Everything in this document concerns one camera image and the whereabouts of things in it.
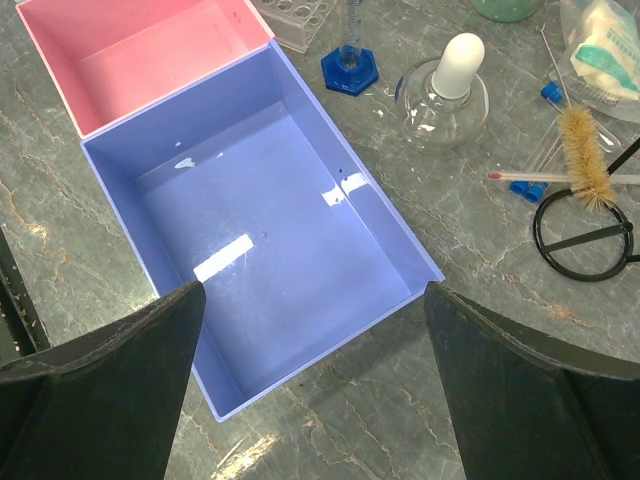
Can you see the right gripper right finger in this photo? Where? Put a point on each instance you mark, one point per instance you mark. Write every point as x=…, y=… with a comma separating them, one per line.
x=526, y=405

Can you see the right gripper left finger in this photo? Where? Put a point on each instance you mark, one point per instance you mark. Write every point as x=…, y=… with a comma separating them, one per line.
x=105, y=405

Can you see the black wire ring stand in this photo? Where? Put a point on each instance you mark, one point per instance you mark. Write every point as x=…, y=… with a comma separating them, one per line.
x=623, y=228

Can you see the test tube brush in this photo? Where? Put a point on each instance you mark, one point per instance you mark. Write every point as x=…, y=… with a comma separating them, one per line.
x=590, y=164

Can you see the glass alcohol lamp white cap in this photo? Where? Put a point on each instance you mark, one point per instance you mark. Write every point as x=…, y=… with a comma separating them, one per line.
x=443, y=102

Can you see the blue base graduated cylinder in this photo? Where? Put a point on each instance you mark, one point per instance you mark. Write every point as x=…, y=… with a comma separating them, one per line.
x=350, y=69

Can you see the large purple bin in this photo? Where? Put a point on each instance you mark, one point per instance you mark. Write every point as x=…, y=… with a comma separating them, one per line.
x=244, y=183

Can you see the blue capped test tube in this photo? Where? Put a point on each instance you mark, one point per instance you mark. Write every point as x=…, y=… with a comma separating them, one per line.
x=577, y=127

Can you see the pink bin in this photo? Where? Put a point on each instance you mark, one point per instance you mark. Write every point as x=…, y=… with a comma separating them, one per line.
x=111, y=59

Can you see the plastic bag of cotton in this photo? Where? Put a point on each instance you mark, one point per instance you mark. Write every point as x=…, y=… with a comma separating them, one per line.
x=600, y=65

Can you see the beige green floral mug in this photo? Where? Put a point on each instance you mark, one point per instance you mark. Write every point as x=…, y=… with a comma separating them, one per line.
x=506, y=11

